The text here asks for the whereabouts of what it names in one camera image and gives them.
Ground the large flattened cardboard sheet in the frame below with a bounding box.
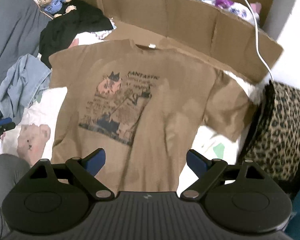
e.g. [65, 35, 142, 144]
[75, 0, 284, 83]

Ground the teddy bear in blue shirt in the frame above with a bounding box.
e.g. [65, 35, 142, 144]
[34, 0, 77, 18]

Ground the leopard print folded garment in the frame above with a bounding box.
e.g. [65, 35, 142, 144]
[237, 81, 300, 193]

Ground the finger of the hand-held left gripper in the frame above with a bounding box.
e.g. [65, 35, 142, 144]
[0, 117, 16, 132]

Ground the white cable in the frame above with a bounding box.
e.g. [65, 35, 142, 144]
[241, 0, 275, 81]

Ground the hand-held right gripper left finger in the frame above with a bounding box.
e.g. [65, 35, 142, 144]
[27, 148, 115, 201]

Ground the light blue denim garment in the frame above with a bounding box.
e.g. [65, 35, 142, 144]
[0, 54, 52, 118]

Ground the colourful printed cloth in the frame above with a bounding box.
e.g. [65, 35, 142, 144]
[89, 17, 118, 42]

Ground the black garment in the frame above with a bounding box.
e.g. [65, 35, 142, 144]
[39, 0, 115, 68]

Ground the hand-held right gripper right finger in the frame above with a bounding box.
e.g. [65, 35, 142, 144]
[180, 149, 274, 202]

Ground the grey pillow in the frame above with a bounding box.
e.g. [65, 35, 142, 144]
[0, 0, 51, 120]

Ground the white and blue refill pouch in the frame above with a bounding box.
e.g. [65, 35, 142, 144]
[227, 2, 251, 18]

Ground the white printed bedsheet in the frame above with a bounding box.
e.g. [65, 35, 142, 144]
[0, 30, 264, 193]

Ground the person's leg in grey trousers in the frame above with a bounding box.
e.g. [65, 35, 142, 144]
[0, 154, 31, 240]

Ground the pink carton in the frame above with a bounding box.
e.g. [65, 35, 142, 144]
[250, 2, 262, 21]

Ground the brown printed t-shirt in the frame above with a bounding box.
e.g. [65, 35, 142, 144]
[48, 39, 255, 192]

